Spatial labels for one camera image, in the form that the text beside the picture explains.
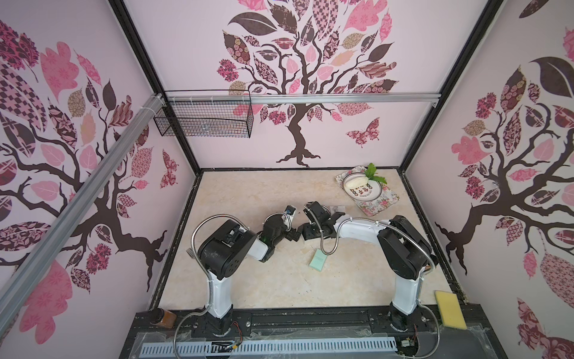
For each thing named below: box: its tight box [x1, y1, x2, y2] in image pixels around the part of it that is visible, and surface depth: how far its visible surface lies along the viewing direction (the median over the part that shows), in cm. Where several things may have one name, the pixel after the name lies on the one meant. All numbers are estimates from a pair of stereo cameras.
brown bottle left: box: [147, 308, 178, 329], surface depth 70 cm
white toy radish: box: [349, 162, 388, 190], surface depth 114 cm
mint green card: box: [308, 248, 329, 273], surface depth 87 cm
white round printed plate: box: [342, 172, 383, 202], surface depth 112 cm
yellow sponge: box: [434, 290, 468, 330], surface depth 76 cm
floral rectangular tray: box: [361, 182, 400, 217], surface depth 109 cm
